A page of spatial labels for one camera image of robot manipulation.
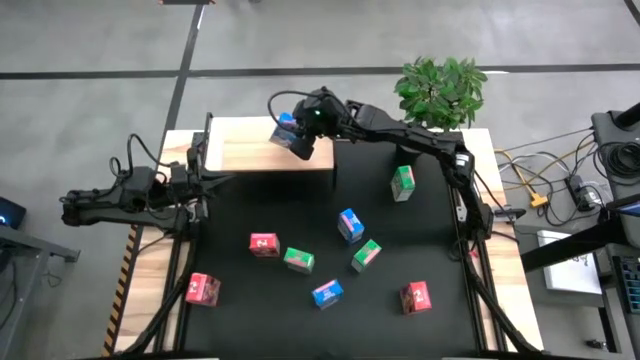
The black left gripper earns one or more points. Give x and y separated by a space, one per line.
192 186

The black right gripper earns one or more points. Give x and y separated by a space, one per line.
327 124

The blue Rice Krispies cereal box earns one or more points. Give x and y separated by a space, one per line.
351 226
327 294
280 134

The red Froot Loops cereal box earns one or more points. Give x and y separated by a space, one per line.
264 244
202 289
415 297

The green Apple Jacks cereal box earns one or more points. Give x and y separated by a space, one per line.
299 260
402 184
366 255

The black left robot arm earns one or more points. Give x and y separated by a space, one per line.
100 212

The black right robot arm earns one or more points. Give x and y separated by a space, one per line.
425 137

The wooden shelf with black legs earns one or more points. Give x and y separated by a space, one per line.
260 155

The green leafy plant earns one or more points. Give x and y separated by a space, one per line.
440 95

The yellow black hazard tape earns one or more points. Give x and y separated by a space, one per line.
120 295

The black table mat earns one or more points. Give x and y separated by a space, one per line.
280 330

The grey metal side table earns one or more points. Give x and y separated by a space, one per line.
30 242

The dark device with blue light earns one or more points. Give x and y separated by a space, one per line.
12 212

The small black connector box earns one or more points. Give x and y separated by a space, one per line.
510 213

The black power adapter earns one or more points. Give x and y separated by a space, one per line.
580 192

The black slanted bar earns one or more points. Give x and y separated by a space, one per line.
565 250

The white board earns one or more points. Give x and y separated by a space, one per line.
570 275

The grey equipment stand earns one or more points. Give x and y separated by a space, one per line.
607 125

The blue lit screen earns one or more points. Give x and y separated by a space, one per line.
630 207

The small black floor object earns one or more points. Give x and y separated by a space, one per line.
595 344

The black keyboard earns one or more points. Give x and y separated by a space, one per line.
631 285

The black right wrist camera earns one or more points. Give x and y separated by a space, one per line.
316 112

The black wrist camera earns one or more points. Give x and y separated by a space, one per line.
316 112
178 171

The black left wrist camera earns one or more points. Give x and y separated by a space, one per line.
178 171

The black metal frame rail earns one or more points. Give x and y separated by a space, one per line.
172 295
477 287

